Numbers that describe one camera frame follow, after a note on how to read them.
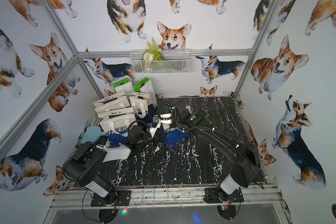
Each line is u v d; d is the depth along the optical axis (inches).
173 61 36.3
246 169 16.0
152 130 29.8
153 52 32.2
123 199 29.2
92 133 39.6
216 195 28.8
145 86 37.2
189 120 21.5
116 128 32.1
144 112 34.6
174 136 33.4
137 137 27.7
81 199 29.9
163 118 25.6
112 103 33.5
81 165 18.2
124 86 37.3
